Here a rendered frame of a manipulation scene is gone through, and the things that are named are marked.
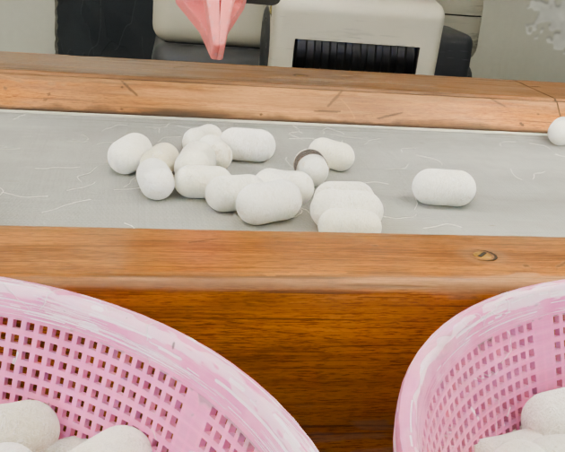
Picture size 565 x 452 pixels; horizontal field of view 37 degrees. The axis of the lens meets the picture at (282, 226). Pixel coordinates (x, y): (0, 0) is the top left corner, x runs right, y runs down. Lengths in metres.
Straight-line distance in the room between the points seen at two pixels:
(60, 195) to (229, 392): 0.25
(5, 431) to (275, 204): 0.20
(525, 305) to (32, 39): 2.35
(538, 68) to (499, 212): 2.30
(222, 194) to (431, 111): 0.30
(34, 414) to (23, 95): 0.42
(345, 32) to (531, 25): 1.68
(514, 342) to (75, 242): 0.16
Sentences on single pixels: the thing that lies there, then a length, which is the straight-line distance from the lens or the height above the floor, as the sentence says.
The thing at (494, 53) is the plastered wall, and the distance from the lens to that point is 2.73.
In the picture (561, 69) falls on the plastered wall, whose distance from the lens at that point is 2.82.
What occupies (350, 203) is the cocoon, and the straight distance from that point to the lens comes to 0.42.
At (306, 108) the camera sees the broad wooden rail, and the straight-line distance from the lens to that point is 0.67.
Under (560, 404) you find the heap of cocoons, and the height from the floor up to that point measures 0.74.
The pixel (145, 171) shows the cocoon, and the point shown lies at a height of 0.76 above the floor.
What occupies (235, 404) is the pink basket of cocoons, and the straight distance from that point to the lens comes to 0.23.
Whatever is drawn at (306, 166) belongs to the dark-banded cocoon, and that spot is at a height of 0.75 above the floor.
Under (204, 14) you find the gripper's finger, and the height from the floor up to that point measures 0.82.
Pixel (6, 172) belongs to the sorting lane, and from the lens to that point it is 0.50.
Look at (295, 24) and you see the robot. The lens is 1.11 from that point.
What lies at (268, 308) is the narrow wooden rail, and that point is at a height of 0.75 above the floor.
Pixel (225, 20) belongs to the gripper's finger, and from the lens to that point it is 0.53.
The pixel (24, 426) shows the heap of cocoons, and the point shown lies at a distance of 0.27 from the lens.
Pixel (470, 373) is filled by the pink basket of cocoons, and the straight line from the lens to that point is 0.29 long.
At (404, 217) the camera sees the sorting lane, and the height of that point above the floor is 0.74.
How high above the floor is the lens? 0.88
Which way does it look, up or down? 20 degrees down
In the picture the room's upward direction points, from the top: 5 degrees clockwise
